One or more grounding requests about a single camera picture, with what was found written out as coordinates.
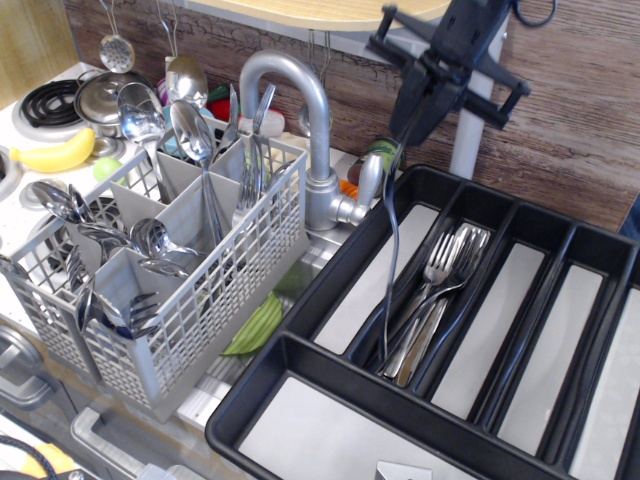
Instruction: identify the yellow toy banana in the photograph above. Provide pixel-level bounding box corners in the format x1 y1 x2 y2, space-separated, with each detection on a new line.
9 128 96 173

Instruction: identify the small silver ladle spoon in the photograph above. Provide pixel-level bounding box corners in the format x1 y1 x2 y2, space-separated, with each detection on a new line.
130 218 205 258

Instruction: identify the green leaf-shaped mat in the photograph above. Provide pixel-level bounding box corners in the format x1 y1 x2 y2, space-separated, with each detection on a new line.
222 292 283 356

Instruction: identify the hanging silver ladle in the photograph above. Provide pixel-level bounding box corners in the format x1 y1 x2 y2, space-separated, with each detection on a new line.
156 1 209 110

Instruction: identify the grey metal post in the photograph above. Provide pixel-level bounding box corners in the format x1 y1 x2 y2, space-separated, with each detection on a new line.
449 19 508 179

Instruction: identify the silver slotted spoon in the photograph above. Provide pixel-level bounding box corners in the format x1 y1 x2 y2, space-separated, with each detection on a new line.
170 100 223 245

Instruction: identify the red toy tomato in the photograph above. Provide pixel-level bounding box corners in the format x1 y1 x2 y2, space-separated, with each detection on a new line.
206 98 230 122

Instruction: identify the grey plastic cutlery basket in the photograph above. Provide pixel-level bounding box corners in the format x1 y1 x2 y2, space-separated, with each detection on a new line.
9 135 308 422

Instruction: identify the silver fork front corner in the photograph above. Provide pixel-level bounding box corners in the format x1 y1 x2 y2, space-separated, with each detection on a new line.
97 292 160 340

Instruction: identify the black stove burner coil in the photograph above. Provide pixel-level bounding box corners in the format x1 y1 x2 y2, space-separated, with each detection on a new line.
20 80 82 128

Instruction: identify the green toy ball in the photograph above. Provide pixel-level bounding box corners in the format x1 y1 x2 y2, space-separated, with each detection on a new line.
92 157 123 182

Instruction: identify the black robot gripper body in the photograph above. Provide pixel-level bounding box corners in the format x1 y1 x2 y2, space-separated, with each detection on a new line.
367 1 531 129

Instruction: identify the hanging perforated skimmer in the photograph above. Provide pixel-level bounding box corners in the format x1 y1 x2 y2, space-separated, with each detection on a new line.
99 0 135 74

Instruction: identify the silver sink faucet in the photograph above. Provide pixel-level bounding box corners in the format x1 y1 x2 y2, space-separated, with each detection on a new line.
239 50 371 231

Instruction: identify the silver knife in basket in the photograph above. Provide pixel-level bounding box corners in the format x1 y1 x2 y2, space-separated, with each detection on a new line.
212 85 239 163

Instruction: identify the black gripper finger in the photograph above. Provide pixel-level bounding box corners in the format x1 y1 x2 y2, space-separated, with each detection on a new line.
389 59 433 134
406 82 462 146

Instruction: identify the black cutlery tray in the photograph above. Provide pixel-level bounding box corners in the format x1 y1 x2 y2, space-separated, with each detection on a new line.
205 166 639 479

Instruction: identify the large silver serving spoon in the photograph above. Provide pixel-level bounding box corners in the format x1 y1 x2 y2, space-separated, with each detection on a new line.
117 82 170 204

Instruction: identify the silver fork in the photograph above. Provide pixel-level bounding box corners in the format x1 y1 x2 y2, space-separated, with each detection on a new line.
384 224 491 386
236 158 262 214
377 229 456 379
250 83 276 193
379 141 405 362

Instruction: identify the wooden shelf board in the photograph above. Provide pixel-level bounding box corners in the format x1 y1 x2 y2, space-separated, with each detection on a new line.
187 0 450 32

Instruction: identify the green canned food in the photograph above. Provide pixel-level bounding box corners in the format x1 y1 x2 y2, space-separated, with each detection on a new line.
364 137 398 173

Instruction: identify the steel pot lid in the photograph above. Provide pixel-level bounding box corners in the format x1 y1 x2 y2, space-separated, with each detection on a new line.
74 71 151 138

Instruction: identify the silver spoon left corner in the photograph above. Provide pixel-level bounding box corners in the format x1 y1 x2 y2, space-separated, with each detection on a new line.
31 181 80 224

